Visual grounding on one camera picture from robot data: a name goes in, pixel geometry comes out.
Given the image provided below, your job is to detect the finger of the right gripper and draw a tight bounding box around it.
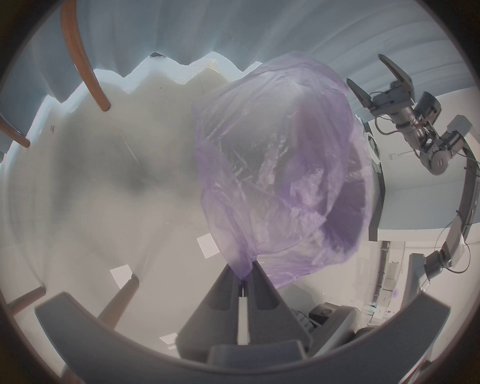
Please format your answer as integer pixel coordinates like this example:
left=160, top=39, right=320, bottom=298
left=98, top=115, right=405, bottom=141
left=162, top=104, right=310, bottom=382
left=347, top=78, right=374, bottom=115
left=378, top=54, right=412, bottom=91

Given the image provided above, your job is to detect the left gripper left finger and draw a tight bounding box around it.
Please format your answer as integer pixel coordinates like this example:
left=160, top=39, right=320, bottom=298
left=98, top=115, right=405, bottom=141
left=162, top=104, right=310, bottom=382
left=176, top=264, right=241, bottom=361

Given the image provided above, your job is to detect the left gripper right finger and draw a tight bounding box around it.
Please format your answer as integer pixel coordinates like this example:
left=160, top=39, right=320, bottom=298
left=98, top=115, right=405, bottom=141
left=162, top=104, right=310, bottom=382
left=245, top=260, right=314, bottom=353

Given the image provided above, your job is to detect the purple plastic bag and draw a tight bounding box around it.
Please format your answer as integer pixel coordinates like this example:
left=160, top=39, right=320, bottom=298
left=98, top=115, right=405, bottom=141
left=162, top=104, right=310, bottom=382
left=192, top=52, right=375, bottom=289

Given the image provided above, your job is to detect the pale blue curtain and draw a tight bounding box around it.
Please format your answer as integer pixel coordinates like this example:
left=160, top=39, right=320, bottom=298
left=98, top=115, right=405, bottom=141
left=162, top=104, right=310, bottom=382
left=0, top=0, right=474, bottom=164

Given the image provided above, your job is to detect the white cushioned wooden chair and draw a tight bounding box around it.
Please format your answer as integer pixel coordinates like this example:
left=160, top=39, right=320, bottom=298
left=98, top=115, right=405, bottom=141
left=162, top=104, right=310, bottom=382
left=0, top=0, right=140, bottom=332

